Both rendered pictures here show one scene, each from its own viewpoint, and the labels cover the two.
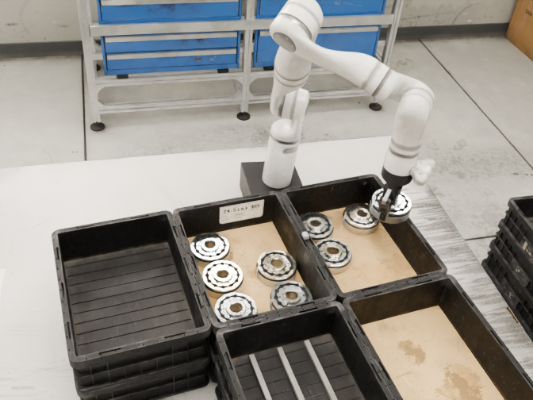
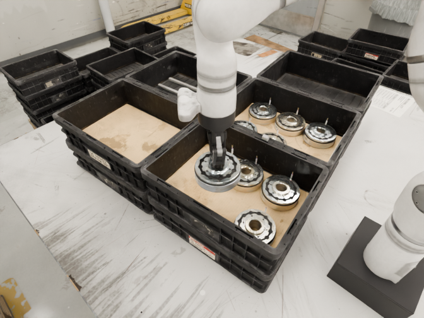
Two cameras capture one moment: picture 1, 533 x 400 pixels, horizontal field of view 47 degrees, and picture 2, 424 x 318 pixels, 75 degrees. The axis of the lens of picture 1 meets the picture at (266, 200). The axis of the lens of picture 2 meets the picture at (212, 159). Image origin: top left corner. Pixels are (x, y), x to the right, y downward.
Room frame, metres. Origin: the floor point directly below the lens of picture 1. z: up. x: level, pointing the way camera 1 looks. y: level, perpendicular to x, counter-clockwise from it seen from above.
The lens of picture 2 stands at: (1.56, -0.54, 1.45)
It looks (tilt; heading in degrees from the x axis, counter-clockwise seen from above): 45 degrees down; 149
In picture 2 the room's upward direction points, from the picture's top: straight up
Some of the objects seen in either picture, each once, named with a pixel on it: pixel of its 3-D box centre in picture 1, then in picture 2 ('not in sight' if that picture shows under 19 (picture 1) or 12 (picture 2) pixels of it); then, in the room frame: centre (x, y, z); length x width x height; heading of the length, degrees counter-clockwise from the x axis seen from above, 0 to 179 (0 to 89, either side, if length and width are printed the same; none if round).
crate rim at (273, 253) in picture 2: (358, 232); (234, 171); (1.17, -0.25, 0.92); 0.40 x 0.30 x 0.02; 23
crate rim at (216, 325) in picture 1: (250, 254); (284, 116); (1.05, 0.03, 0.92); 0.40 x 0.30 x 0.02; 23
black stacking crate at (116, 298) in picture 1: (128, 294); (315, 90); (0.93, 0.30, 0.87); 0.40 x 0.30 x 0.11; 23
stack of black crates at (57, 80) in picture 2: not in sight; (52, 93); (-0.55, -0.66, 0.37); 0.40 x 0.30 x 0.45; 107
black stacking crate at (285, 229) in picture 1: (248, 268); (281, 129); (1.05, 0.03, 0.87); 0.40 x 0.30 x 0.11; 23
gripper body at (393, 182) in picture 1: (395, 178); (216, 123); (1.17, -0.30, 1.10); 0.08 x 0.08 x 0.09
